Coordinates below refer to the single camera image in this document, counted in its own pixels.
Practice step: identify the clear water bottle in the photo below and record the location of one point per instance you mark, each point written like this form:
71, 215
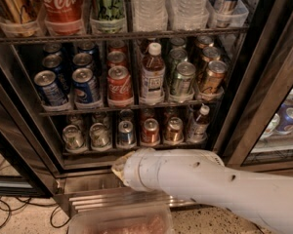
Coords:
150, 15
187, 14

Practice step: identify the blue can in right fridge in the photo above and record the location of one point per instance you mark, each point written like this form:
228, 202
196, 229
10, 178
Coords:
285, 125

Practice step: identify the green 7up can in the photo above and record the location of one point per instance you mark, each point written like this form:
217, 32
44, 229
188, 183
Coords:
74, 140

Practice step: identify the green can middle shelf front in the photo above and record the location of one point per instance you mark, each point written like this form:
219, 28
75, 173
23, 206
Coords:
182, 79

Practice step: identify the blue silver can bottom shelf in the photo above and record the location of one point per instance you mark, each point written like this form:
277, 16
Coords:
126, 133

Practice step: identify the clear water bottle left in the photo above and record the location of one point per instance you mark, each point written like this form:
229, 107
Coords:
150, 15

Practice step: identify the green La Croix can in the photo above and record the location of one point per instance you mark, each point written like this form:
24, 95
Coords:
108, 15

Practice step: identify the red Coca-Cola can second row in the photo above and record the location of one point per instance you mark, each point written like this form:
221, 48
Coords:
116, 58

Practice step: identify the white and tan gripper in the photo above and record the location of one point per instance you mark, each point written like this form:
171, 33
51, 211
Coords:
134, 170

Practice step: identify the clear plastic bin foreground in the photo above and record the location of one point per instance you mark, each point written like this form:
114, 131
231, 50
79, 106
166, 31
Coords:
147, 218

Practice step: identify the blue pepsi can second row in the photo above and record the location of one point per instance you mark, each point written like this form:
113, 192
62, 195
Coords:
83, 60
55, 63

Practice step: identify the red Coca-Cola can top shelf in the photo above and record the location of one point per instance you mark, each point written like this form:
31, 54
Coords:
63, 16

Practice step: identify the red Coca-Cola can middle shelf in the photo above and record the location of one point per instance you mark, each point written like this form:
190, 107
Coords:
119, 83

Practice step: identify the small tea bottle bottom shelf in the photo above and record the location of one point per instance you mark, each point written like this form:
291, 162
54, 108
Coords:
198, 124

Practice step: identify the blue Pepsi can front left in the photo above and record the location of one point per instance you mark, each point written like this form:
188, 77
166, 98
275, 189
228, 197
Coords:
48, 88

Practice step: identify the gold can middle shelf front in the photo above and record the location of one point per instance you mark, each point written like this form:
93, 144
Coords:
213, 77

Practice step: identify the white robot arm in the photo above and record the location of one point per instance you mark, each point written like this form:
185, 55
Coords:
200, 176

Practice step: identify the blue Pepsi can second row left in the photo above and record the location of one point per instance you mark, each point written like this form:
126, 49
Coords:
55, 63

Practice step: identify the steel fridge base grille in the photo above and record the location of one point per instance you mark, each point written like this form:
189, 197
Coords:
78, 192

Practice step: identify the red can bottom shelf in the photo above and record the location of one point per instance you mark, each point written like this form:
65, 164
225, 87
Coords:
150, 132

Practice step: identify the blue Pepsi can second row right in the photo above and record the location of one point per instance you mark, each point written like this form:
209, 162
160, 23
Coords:
83, 60

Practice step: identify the red coca-cola can shelf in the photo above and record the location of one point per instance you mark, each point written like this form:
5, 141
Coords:
119, 83
63, 16

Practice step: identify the green can shelf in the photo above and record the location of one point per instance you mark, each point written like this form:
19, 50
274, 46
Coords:
182, 79
175, 57

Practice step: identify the orange can bottom shelf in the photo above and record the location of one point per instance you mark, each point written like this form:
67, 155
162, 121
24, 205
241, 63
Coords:
174, 130

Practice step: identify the clear water bottle right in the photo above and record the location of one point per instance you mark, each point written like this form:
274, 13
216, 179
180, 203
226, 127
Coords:
187, 14

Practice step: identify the gold can top shelf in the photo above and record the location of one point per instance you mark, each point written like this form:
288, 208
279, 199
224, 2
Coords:
18, 18

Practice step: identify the blue pepsi can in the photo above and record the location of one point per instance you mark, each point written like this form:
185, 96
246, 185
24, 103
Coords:
86, 86
48, 88

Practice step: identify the silver blue can top shelf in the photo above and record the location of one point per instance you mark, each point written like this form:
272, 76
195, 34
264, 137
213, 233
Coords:
224, 8

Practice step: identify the tea bottle white cap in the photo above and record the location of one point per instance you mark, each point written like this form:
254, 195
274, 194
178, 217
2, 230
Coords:
152, 73

